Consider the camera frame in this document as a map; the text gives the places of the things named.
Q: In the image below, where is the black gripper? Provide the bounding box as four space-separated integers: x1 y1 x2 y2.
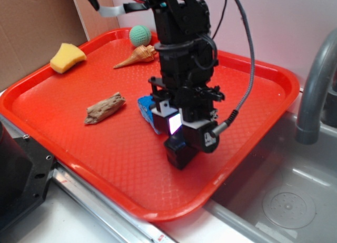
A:
148 76 225 153

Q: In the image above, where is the black box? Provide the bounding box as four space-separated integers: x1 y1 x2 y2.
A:
164 132 199 170

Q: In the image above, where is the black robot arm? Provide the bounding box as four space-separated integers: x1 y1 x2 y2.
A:
146 0 225 153

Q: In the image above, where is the blue sponge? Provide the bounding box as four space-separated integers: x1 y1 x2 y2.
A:
137 96 161 135

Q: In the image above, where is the brown wood piece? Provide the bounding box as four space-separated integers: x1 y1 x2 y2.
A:
84 92 126 125

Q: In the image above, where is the tan spiral seashell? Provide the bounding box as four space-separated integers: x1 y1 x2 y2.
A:
113 45 157 69

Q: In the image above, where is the green textured ball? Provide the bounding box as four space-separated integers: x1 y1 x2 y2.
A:
129 25 152 47

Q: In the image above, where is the red plastic tray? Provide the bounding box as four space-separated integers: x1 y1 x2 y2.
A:
1 28 299 222

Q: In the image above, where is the grey sink basin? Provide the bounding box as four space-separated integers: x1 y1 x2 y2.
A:
205 113 336 242

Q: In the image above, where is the dark grey faucet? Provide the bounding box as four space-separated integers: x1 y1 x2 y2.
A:
295 29 336 145

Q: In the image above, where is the yellow sponge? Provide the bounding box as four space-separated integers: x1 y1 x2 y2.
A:
49 43 86 74

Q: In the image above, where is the brown cardboard panel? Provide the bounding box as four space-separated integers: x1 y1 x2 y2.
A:
1 0 119 90

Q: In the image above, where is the grey braided cable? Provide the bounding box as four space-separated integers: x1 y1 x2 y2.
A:
212 0 255 137

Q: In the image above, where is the aluminium rail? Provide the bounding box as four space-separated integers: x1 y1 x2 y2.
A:
0 114 174 243

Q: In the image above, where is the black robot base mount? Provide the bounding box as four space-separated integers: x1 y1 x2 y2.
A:
1 124 56 232

